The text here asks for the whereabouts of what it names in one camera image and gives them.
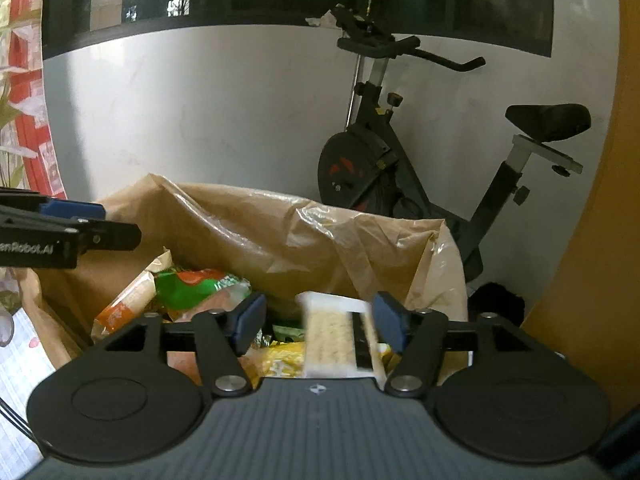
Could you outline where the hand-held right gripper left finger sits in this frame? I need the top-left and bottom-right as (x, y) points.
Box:
(94, 292), (268, 397)

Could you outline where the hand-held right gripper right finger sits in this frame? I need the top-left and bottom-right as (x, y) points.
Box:
(372, 291), (552, 399)

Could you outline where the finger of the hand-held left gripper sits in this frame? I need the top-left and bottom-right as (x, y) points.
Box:
(0, 187), (107, 223)
(65, 219), (143, 255)

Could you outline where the pale green snack packet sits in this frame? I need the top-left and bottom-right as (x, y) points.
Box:
(272, 324), (307, 344)

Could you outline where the yellow snack packet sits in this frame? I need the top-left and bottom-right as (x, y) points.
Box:
(257, 341), (403, 379)

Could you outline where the white rice cracker packet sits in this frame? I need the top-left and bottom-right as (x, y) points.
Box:
(296, 291), (389, 379)

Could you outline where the orange white bread packet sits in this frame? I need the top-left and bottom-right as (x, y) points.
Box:
(90, 247), (174, 346)

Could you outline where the cardboard box with brown liner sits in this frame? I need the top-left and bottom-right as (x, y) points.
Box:
(20, 173), (470, 377)

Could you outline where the bamboo printed curtain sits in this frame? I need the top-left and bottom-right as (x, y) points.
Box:
(0, 0), (69, 202)

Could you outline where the black exercise bike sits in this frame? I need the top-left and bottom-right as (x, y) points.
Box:
(306, 5), (594, 312)

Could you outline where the wooden cabinet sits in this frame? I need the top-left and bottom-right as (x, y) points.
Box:
(520, 0), (640, 427)

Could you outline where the white crumpled cloth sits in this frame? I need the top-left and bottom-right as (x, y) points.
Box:
(305, 10), (342, 29)

